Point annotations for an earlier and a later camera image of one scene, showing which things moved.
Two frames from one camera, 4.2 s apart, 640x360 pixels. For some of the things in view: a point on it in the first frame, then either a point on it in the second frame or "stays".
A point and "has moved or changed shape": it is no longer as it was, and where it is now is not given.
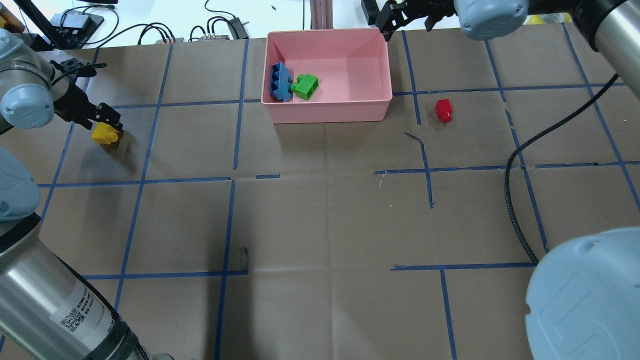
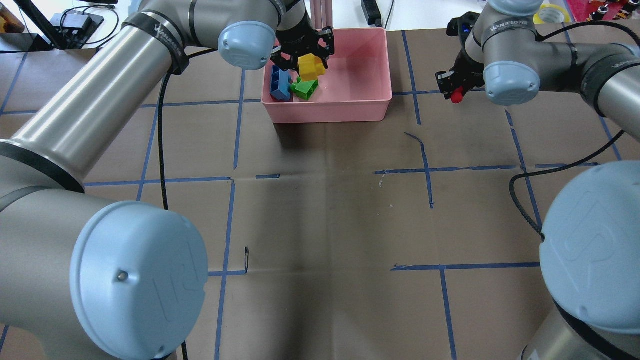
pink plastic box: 353,68 stays
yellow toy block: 103,133 has moved or changed shape
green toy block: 305,85 stays
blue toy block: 281,82 stays
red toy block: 444,111 → 456,96
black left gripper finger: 106,114 → 327,35
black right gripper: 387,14 → 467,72
